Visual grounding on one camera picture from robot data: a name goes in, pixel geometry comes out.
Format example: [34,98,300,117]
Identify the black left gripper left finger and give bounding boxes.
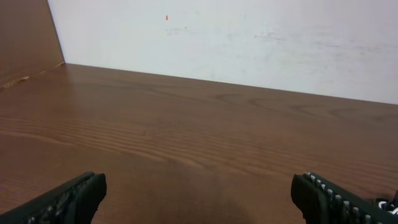
[1,172,107,224]

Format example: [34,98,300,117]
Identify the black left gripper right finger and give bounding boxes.
[291,172,397,224]

